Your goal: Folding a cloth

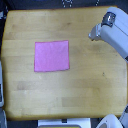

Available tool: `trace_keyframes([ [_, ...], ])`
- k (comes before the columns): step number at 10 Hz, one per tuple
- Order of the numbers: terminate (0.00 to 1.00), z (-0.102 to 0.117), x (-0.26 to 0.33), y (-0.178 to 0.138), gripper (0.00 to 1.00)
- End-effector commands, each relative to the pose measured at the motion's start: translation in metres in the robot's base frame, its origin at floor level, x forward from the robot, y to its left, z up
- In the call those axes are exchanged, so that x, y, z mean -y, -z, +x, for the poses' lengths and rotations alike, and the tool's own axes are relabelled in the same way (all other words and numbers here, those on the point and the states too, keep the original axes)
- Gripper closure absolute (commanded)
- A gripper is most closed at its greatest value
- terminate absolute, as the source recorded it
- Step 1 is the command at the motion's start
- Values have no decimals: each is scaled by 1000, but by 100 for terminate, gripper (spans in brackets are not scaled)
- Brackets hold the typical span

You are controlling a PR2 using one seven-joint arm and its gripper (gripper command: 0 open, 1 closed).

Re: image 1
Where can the grey left side device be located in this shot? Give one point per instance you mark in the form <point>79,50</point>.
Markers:
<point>3,121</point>

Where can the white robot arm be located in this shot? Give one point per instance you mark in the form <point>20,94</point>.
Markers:
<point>109,32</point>

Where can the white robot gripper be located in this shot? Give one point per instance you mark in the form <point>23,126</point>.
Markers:
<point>95,33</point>

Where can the pink square cloth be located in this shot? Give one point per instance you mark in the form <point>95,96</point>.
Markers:
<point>51,56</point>

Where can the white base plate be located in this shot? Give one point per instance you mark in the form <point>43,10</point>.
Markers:
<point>81,122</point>

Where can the wooden table board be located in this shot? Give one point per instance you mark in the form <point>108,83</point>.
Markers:
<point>94,85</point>

